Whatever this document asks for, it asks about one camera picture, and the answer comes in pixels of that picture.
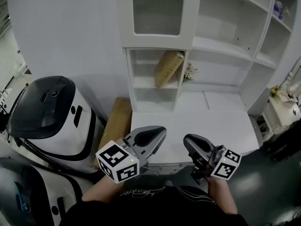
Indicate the person's right forearm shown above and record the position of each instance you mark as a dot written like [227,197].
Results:
[223,194]

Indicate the person's left forearm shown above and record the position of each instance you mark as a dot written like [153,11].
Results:
[101,189]

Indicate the purple flower bunch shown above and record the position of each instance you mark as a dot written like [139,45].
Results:
[279,8]

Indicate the tan cardboard book box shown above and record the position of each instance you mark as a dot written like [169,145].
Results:
[168,68]

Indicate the white and black robot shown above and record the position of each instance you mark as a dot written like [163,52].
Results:
[35,192]
[54,116]

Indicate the person's black shirt torso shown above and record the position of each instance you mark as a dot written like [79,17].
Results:
[152,208]

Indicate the pink flower bunch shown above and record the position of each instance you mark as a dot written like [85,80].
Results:
[189,73]

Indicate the white open-shelf cabinet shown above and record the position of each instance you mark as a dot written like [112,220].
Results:
[223,55]

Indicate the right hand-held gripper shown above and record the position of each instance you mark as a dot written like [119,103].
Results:
[225,166]

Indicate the white desk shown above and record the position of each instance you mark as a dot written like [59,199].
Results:
[200,123]

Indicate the white glass-panel cabinet door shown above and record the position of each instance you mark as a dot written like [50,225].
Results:
[157,40]

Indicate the white vase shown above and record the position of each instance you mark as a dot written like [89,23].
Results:
[294,86]

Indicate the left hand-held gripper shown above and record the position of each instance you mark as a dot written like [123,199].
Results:
[113,158]

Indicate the flat brown cardboard box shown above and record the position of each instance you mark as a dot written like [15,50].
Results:
[117,123]

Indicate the yellow flower bunch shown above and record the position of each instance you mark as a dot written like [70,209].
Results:
[275,91]

